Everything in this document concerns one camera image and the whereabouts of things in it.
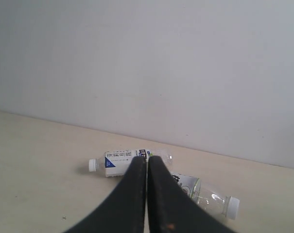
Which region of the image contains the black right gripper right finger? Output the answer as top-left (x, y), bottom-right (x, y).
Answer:
top-left (147, 156), bottom-right (228, 233)

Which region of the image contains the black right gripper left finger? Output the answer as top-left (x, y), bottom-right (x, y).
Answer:
top-left (66, 157), bottom-right (147, 233)

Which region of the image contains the clear bottle blue-white label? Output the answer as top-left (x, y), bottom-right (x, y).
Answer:
top-left (88, 149), bottom-right (173, 178)

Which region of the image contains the clear bottle lime label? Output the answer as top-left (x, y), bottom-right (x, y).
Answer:
top-left (171, 172), bottom-right (240, 220)

